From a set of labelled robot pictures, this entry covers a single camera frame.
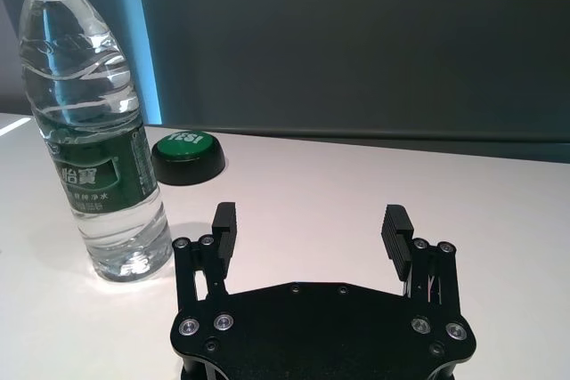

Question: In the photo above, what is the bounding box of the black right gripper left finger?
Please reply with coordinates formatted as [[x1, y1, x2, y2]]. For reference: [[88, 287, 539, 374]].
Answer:
[[172, 202, 240, 310]]

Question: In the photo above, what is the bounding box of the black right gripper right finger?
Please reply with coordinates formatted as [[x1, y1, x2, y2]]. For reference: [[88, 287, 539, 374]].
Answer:
[[381, 204, 460, 310]]

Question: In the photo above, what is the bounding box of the clear water bottle green label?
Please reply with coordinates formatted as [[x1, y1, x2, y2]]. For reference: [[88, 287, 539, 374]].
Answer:
[[12, 0, 174, 283]]

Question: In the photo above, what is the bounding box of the green YES button black base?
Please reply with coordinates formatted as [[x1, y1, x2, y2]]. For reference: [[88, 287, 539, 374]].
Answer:
[[151, 132, 227, 186]]

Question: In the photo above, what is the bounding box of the narrow window pane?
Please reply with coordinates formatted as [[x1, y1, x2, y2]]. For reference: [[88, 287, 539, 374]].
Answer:
[[79, 0, 165, 126]]

